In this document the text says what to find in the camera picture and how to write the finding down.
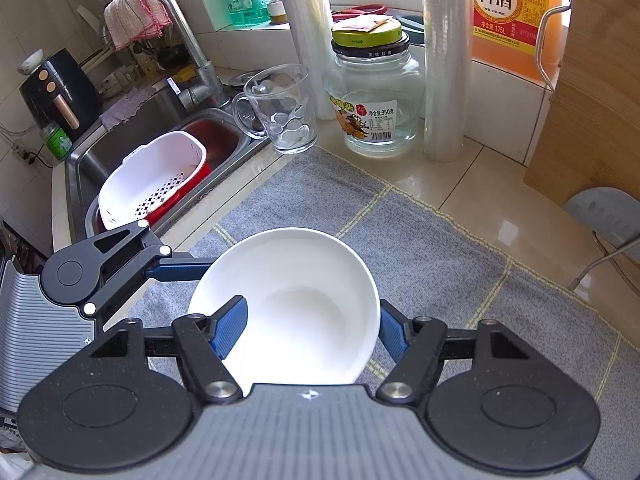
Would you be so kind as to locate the pink cloth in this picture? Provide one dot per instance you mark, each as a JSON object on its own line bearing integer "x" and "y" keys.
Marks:
{"x": 135, "y": 20}

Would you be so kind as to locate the tall plastic wrap roll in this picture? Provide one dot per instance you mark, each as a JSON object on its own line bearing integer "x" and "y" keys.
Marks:
{"x": 447, "y": 60}

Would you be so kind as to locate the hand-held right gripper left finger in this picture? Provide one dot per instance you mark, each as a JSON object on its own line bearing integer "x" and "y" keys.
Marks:
{"x": 230, "y": 327}

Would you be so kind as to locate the white floral bowl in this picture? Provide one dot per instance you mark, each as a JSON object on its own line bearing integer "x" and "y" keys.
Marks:
{"x": 300, "y": 310}

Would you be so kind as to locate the bamboo cutting board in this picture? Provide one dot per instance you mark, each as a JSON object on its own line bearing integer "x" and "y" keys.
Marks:
{"x": 600, "y": 135}

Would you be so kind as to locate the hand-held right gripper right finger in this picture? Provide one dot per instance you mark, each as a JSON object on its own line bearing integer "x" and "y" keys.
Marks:
{"x": 395, "y": 332}

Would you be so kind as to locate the white colander basket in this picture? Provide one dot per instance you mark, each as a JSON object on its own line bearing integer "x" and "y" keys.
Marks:
{"x": 150, "y": 175}

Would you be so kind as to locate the small white dish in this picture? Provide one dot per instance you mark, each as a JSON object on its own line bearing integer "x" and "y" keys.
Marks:
{"x": 30, "y": 62}

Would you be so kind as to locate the orange cooking wine bottle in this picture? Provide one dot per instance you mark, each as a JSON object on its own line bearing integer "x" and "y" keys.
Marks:
{"x": 505, "y": 10}

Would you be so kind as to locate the clear glass mug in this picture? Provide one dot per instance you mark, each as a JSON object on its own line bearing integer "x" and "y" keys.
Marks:
{"x": 287, "y": 120}

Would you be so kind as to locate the grey rag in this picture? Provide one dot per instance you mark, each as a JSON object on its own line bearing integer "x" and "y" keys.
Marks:
{"x": 125, "y": 107}

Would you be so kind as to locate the small green lid jar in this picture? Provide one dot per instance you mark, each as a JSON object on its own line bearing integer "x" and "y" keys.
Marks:
{"x": 57, "y": 145}

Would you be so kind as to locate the short plastic wrap roll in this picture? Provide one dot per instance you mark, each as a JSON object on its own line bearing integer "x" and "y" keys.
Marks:
{"x": 310, "y": 35}

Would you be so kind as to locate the steel sink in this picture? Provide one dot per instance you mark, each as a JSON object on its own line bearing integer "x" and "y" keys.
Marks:
{"x": 130, "y": 130}

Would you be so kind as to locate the red basin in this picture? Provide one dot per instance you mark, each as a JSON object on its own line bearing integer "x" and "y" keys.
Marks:
{"x": 215, "y": 135}

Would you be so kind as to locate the black air fryer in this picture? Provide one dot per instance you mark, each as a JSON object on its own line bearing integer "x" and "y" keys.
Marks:
{"x": 55, "y": 95}

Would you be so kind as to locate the grey blue checked towel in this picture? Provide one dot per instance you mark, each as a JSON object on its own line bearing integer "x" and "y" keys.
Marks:
{"x": 425, "y": 260}

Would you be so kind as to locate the glass jar green lid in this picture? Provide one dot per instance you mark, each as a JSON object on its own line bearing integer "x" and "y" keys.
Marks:
{"x": 375, "y": 110}

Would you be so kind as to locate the metal faucet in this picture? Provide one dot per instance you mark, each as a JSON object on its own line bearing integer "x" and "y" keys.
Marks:
{"x": 200, "y": 75}

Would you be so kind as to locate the wall power socket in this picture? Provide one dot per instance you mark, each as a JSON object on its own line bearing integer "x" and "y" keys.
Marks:
{"x": 22, "y": 152}

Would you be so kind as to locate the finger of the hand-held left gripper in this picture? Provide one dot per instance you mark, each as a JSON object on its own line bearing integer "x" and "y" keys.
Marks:
{"x": 175, "y": 269}

